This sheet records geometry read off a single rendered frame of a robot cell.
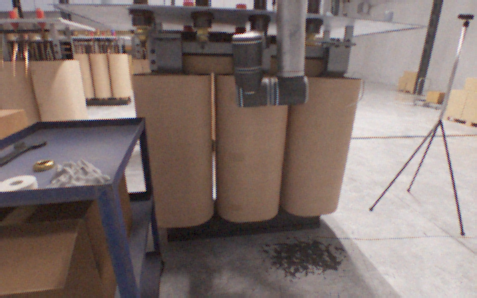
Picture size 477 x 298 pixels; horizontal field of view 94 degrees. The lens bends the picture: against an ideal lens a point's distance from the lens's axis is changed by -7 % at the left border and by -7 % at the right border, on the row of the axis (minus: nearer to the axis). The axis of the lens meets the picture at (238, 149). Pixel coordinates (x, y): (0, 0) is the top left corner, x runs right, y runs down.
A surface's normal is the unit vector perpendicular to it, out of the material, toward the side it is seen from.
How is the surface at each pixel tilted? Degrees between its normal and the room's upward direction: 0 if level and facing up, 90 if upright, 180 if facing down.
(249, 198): 90
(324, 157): 90
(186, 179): 90
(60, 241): 26
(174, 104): 90
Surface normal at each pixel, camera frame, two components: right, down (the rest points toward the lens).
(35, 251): 0.12, -0.69
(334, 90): 0.15, 0.34
